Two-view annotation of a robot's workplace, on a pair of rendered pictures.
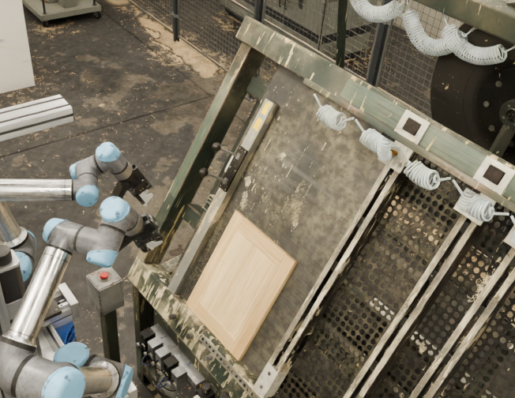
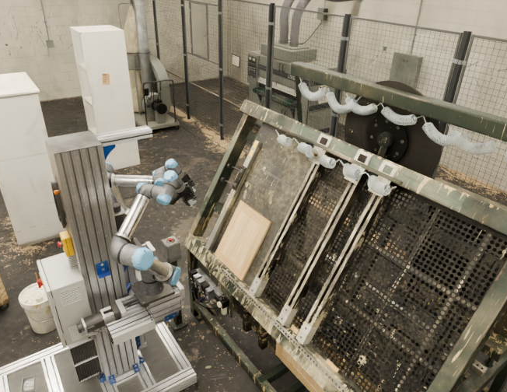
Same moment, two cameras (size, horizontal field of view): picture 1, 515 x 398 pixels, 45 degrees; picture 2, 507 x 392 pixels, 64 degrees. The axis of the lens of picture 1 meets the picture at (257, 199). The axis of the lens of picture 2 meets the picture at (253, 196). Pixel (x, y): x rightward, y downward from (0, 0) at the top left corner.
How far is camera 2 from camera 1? 0.76 m
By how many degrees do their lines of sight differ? 10
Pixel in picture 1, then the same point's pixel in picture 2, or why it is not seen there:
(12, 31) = not seen: hidden behind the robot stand
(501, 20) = (372, 90)
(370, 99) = (304, 131)
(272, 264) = (259, 225)
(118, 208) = (172, 174)
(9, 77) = (126, 159)
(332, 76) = (285, 122)
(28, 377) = (126, 250)
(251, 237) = (248, 212)
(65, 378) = (143, 250)
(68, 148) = not seen: hidden behind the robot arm
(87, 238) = (156, 189)
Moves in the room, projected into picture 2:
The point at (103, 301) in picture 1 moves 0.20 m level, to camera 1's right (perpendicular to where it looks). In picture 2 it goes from (169, 253) to (194, 256)
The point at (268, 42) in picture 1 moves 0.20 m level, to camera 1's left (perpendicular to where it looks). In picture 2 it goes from (255, 110) to (229, 109)
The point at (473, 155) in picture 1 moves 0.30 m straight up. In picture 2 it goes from (352, 151) to (360, 101)
